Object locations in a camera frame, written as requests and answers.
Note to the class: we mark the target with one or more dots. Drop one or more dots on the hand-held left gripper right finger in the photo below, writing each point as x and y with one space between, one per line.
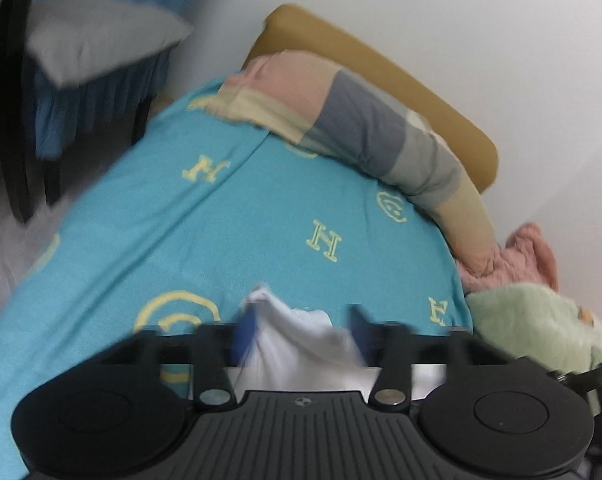
359 336

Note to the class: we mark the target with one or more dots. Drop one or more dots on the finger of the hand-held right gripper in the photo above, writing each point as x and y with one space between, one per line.
578 381

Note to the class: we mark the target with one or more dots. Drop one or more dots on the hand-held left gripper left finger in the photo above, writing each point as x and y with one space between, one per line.
243 341

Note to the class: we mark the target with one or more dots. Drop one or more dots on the white shirt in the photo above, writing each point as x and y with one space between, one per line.
301 345

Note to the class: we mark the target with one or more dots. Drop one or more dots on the light green fluffy blanket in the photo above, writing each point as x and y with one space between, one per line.
521 325

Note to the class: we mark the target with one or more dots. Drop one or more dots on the teal bed sheet yellow print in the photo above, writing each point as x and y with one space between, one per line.
231 220

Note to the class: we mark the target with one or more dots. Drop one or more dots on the pink fluffy blanket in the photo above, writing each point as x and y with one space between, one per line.
526 255

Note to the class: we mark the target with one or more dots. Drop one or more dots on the patchwork pink grey pillow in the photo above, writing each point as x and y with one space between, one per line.
371 120

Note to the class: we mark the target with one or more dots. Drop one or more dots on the dark wooden chair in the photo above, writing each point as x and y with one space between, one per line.
142 120

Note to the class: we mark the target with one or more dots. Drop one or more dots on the ochre headboard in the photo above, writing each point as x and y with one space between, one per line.
381 75

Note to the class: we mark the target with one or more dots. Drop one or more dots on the chair with blue cover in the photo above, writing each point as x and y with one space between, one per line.
81 110

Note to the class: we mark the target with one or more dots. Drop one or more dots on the black chair frame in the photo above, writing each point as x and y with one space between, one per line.
13 110

